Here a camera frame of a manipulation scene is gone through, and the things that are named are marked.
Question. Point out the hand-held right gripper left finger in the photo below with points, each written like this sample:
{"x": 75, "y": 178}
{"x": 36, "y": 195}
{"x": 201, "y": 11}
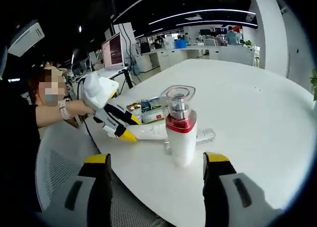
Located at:
{"x": 99, "y": 195}

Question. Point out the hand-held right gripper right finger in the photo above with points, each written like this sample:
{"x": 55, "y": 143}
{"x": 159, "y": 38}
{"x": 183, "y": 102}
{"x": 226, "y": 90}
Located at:
{"x": 218, "y": 199}

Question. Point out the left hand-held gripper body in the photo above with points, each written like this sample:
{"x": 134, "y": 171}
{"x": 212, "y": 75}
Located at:
{"x": 99, "y": 93}

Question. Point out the beige skincare tube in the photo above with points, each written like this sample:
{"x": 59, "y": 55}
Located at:
{"x": 148, "y": 133}

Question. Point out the small white skincare bottle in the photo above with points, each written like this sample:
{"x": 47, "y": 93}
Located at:
{"x": 153, "y": 117}
{"x": 204, "y": 136}

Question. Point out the red collar skincare pump bottle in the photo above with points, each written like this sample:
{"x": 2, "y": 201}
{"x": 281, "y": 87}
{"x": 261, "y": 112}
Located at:
{"x": 182, "y": 138}

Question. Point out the blue storage box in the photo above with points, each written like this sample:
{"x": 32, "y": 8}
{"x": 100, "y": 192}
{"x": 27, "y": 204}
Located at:
{"x": 180, "y": 44}

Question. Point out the person's left hand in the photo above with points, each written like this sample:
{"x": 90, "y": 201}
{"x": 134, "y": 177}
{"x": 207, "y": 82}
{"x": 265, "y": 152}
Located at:
{"x": 81, "y": 108}

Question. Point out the gold foil packet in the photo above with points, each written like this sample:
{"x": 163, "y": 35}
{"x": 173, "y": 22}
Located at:
{"x": 133, "y": 106}

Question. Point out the silver blue packet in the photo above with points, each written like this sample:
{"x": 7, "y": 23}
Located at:
{"x": 148, "y": 104}

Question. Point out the white wristwatch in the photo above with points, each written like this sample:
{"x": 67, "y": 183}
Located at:
{"x": 65, "y": 109}

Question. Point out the computer monitor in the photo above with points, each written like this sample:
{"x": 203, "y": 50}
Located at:
{"x": 114, "y": 51}

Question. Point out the grey mesh office chair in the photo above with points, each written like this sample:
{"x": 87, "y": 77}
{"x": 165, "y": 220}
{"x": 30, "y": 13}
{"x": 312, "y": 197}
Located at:
{"x": 62, "y": 162}

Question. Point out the ceiling air unit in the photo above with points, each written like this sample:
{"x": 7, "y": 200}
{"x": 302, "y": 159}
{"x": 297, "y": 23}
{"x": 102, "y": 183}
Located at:
{"x": 27, "y": 37}

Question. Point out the person's own body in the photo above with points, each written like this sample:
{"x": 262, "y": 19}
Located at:
{"x": 15, "y": 138}

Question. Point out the green potted plant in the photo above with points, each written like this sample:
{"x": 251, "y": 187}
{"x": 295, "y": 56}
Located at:
{"x": 314, "y": 84}

